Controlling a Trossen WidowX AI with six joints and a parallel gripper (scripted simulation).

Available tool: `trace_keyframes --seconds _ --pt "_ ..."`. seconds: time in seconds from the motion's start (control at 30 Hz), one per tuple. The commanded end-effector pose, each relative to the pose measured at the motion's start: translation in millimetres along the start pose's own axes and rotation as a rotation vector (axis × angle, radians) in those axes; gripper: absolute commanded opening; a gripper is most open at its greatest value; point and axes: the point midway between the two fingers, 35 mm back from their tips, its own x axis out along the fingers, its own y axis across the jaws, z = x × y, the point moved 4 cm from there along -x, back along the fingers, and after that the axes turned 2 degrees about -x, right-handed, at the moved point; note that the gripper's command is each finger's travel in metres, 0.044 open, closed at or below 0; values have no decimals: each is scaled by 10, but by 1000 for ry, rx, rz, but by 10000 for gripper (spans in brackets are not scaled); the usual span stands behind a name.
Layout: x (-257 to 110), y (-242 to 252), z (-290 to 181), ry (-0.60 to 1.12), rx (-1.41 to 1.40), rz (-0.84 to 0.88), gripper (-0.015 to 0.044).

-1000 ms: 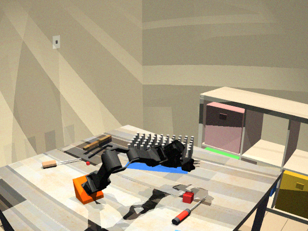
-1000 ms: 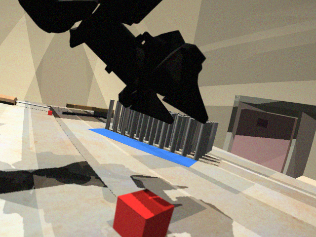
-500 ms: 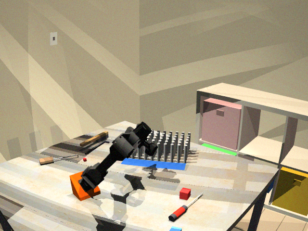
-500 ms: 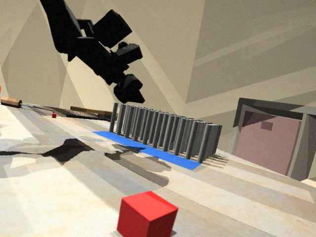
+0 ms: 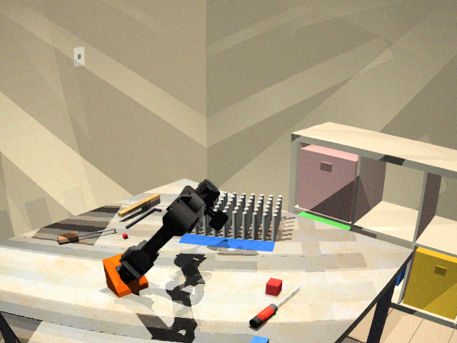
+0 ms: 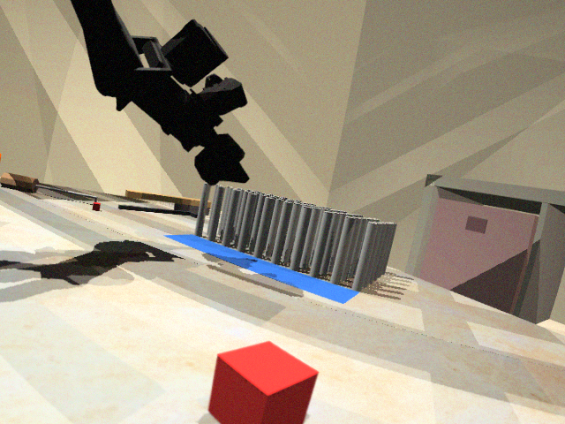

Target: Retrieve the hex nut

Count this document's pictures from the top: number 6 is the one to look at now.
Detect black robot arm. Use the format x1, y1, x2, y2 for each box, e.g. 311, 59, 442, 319
71, 0, 248, 126

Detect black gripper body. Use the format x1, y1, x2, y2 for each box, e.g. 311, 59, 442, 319
155, 90, 245, 186

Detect blue flat strip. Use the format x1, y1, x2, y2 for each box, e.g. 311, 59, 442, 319
165, 234, 359, 304

